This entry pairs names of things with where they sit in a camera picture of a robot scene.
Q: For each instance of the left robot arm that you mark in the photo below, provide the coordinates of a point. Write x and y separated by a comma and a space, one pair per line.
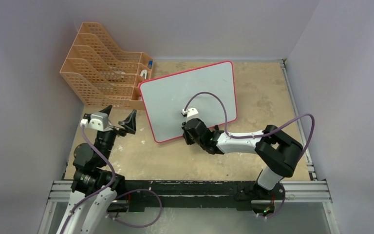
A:
95, 183

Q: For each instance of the aluminium base frame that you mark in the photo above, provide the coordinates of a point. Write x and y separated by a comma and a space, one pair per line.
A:
142, 194

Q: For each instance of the orange plastic file organizer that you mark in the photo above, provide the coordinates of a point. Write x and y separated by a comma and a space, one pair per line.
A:
101, 73

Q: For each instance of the white stapler in organizer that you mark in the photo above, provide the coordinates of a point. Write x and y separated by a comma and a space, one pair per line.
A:
144, 74

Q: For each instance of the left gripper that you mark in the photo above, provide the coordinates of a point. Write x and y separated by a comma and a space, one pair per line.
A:
128, 124

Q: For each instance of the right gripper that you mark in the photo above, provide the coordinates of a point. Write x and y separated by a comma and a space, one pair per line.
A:
185, 135

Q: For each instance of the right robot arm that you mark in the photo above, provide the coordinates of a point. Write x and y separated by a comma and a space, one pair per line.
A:
279, 151

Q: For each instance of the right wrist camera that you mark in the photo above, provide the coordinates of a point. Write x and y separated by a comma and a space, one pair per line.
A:
190, 113

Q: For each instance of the pink framed whiteboard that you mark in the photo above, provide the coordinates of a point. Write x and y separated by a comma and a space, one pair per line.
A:
210, 89

